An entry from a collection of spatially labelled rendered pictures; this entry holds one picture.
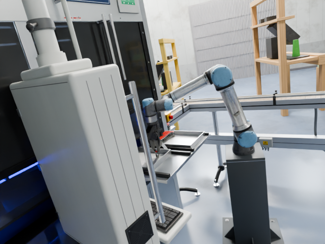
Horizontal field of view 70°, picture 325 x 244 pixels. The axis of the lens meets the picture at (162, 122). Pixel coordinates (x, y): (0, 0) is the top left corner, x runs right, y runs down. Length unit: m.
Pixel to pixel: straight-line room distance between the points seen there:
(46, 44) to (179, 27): 9.06
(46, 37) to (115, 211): 0.63
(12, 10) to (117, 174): 0.85
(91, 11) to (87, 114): 0.95
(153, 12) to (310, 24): 5.66
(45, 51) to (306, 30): 9.63
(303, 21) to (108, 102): 9.58
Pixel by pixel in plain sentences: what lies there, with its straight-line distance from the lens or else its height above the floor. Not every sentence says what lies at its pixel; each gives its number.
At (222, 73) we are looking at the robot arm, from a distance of 1.39.
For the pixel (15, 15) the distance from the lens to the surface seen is 1.28.
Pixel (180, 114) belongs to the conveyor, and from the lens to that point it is 2.49.
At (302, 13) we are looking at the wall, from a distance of 10.08.
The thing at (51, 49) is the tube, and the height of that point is 1.63.
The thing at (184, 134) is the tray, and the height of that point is 0.88.
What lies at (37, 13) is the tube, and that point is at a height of 1.75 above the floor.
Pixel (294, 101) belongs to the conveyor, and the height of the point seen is 0.91.
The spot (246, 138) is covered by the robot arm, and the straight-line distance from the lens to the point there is 1.51.
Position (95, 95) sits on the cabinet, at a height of 1.47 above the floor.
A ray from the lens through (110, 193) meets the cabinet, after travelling 0.80.
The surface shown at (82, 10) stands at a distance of 1.51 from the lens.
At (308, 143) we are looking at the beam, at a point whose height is 0.50.
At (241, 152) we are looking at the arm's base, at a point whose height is 0.81.
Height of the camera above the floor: 1.56
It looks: 16 degrees down
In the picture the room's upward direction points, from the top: 11 degrees counter-clockwise
